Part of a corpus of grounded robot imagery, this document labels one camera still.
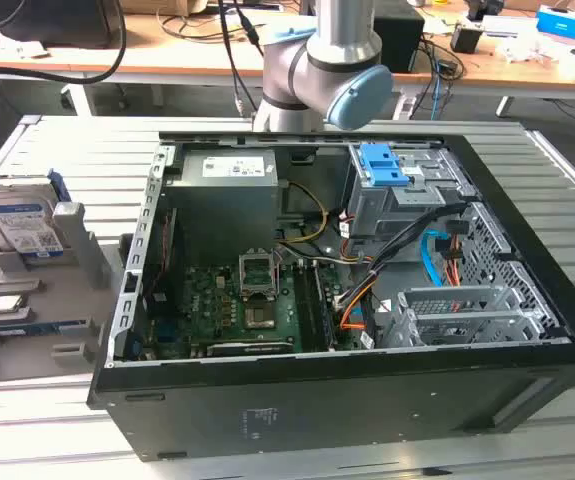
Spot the blue wire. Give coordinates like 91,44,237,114
419,227,448,289

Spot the blue disk carrier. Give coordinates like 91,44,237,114
359,143,414,188

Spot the perforated metal disk bay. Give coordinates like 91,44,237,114
381,286,568,350

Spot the black graphics card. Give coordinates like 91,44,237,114
206,341,294,358

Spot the multicolour wire bundle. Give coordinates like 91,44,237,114
339,237,376,264

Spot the yellow wire bundle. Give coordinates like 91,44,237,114
279,182,332,246

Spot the green motherboard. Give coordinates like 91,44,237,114
146,258,368,359

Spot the thin black hanging cable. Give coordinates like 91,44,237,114
216,0,268,114

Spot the black open PC case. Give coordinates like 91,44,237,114
85,130,575,464

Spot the grey power supply unit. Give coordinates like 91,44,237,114
166,149,281,242

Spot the metal socket cover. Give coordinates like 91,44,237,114
238,248,280,301

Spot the wooden desk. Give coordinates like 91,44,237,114
0,0,575,101

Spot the CPU socket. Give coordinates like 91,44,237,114
244,303,279,332

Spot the blue cardboard box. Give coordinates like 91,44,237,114
535,4,575,37

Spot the small black box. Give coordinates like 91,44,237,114
450,24,483,54

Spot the black cable bundle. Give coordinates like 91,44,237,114
334,202,468,311

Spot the black monitor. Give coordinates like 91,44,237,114
0,0,124,49

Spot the grey parts rack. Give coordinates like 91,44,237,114
0,199,133,382

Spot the black speaker box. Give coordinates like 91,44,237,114
374,4,426,74

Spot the thick black cable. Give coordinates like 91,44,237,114
0,0,128,85

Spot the orange wire bundle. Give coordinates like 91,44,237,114
443,234,464,288

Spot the hard disk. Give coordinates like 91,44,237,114
0,169,71,261

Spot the black RAM slot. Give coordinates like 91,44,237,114
313,259,338,351
294,262,318,351

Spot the white power strip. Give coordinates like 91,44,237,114
394,92,418,121

